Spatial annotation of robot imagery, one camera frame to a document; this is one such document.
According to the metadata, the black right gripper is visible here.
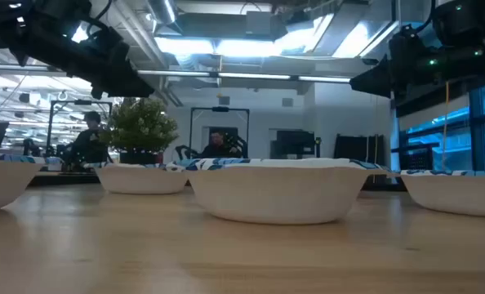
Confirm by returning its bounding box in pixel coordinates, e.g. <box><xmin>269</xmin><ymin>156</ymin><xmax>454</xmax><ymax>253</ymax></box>
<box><xmin>349</xmin><ymin>24</ymin><xmax>435</xmax><ymax>98</ymax></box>

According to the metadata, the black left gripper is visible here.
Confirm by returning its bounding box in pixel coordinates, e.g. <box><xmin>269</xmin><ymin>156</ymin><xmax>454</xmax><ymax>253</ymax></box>
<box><xmin>62</xmin><ymin>26</ymin><xmax>156</xmax><ymax>100</ymax></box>

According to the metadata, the white blue-patterned paper bowl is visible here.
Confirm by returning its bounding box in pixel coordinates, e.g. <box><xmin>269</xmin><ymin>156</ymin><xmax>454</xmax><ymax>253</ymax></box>
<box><xmin>399</xmin><ymin>169</ymin><xmax>485</xmax><ymax>219</ymax></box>
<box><xmin>85</xmin><ymin>162</ymin><xmax>190</xmax><ymax>195</ymax></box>
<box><xmin>0</xmin><ymin>150</ymin><xmax>64</xmax><ymax>213</ymax></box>
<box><xmin>172</xmin><ymin>158</ymin><xmax>390</xmax><ymax>225</ymax></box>

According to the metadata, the green artificial plant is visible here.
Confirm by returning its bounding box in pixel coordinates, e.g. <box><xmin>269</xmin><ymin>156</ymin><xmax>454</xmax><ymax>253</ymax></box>
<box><xmin>101</xmin><ymin>96</ymin><xmax>180</xmax><ymax>155</ymax></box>

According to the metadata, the person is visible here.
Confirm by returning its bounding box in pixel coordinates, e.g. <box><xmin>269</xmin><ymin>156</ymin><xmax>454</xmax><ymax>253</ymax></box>
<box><xmin>199</xmin><ymin>130</ymin><xmax>243</xmax><ymax>159</ymax></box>
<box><xmin>65</xmin><ymin>110</ymin><xmax>109</xmax><ymax>164</ymax></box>

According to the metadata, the black cabinet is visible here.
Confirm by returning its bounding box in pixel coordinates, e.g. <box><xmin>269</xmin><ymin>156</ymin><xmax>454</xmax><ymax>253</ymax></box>
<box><xmin>334</xmin><ymin>133</ymin><xmax>386</xmax><ymax>165</ymax></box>

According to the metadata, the black plant pot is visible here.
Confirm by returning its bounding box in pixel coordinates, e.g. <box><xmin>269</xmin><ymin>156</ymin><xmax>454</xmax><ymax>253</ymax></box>
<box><xmin>118</xmin><ymin>150</ymin><xmax>158</xmax><ymax>165</ymax></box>

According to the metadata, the black perforated-panel desk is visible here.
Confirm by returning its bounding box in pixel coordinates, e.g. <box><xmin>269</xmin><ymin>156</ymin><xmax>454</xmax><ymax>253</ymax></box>
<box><xmin>390</xmin><ymin>142</ymin><xmax>442</xmax><ymax>171</ymax></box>

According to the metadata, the black background equipment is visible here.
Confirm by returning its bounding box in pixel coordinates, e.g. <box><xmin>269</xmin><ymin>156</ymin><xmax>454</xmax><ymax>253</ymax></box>
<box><xmin>269</xmin><ymin>129</ymin><xmax>317</xmax><ymax>159</ymax></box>

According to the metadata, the linear ceiling light fixture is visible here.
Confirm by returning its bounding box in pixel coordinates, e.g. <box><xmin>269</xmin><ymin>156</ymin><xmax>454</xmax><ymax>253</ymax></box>
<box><xmin>137</xmin><ymin>69</ymin><xmax>352</xmax><ymax>84</ymax></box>

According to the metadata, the grey ceiling box unit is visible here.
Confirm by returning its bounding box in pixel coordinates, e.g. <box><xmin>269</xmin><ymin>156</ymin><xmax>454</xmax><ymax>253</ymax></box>
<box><xmin>245</xmin><ymin>11</ymin><xmax>288</xmax><ymax>40</ymax></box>

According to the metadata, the black background rig frame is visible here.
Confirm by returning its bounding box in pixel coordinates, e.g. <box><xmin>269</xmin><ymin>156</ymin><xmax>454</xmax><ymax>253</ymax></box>
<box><xmin>46</xmin><ymin>100</ymin><xmax>113</xmax><ymax>158</ymax></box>
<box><xmin>189</xmin><ymin>106</ymin><xmax>251</xmax><ymax>160</ymax></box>

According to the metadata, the yellow hanging cable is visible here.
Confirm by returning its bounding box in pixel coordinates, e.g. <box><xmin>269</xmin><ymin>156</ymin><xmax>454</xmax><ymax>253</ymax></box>
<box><xmin>372</xmin><ymin>134</ymin><xmax>379</xmax><ymax>185</ymax></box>
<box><xmin>443</xmin><ymin>80</ymin><xmax>450</xmax><ymax>171</ymax></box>

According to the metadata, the silver ventilation duct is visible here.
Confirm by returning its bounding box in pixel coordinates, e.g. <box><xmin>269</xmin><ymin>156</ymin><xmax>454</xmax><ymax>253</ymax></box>
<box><xmin>146</xmin><ymin>0</ymin><xmax>178</xmax><ymax>25</ymax></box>

